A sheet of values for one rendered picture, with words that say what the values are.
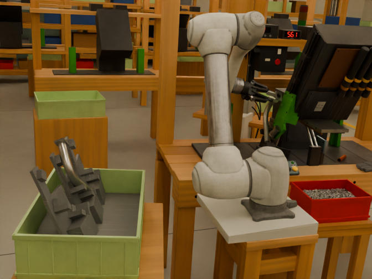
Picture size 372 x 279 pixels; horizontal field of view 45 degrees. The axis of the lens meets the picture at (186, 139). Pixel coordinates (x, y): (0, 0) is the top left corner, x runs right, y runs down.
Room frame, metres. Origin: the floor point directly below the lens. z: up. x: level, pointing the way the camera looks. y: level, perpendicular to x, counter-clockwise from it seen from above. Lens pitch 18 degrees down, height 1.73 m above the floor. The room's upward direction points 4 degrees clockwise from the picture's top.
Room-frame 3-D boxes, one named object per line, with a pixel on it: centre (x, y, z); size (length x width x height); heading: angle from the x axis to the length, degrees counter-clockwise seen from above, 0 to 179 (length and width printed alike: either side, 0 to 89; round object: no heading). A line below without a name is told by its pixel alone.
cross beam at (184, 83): (2.85, -0.53, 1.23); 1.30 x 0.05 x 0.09; 104
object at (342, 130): (2.41, -0.72, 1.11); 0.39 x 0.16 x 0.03; 14
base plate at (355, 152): (2.49, -0.62, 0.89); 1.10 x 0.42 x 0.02; 104
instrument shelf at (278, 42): (2.74, -0.56, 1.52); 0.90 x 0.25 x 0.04; 104
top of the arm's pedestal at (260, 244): (1.71, -0.36, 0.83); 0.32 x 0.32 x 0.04; 18
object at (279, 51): (2.66, -0.46, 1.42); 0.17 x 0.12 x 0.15; 104
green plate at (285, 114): (2.41, -0.56, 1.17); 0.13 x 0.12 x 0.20; 104
